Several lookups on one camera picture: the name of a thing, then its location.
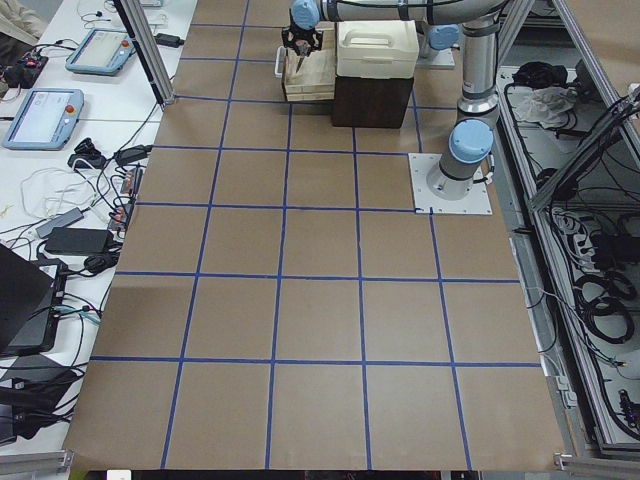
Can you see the teach pendant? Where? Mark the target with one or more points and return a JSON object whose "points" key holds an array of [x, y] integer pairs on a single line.
{"points": [[102, 52], [45, 120]]}

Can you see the large black power brick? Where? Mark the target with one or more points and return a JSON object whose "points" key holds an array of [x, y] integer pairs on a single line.
{"points": [[78, 241]]}

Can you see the white crumpled cloth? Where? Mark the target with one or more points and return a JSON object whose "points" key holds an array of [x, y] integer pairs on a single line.
{"points": [[549, 107]]}

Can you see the aluminium frame post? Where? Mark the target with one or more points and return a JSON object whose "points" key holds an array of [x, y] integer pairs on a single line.
{"points": [[135, 22]]}

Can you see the far teach pendant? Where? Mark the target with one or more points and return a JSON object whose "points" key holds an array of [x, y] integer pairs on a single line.
{"points": [[102, 52]]}

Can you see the near teach pendant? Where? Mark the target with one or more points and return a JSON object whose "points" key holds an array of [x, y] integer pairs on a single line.
{"points": [[45, 120]]}

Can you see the light wooden pulled-out drawer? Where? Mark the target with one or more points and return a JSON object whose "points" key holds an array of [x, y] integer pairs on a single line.
{"points": [[315, 80]]}

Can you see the white drawer handle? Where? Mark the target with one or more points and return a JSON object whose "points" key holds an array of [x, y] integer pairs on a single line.
{"points": [[279, 65]]}

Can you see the dark wooden drawer cabinet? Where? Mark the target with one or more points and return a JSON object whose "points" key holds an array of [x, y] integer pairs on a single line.
{"points": [[370, 103]]}

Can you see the white plastic tray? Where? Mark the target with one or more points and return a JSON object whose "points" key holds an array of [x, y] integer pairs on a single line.
{"points": [[377, 49]]}

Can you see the grey usb hub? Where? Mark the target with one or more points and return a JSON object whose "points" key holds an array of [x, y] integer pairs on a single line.
{"points": [[60, 221]]}

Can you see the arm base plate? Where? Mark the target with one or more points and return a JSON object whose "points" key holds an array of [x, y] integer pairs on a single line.
{"points": [[437, 59], [435, 193]]}

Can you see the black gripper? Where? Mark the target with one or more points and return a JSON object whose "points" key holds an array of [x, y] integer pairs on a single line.
{"points": [[301, 41]]}

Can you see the black power adapter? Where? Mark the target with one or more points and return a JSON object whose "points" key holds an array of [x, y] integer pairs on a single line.
{"points": [[168, 40]]}

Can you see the grey orange scissors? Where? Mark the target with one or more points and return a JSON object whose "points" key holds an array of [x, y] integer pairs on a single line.
{"points": [[303, 50]]}

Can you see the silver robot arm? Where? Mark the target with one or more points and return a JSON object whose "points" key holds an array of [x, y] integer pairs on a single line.
{"points": [[471, 140], [441, 37]]}

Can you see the black laptop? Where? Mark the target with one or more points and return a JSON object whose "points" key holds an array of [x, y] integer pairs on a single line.
{"points": [[30, 292]]}

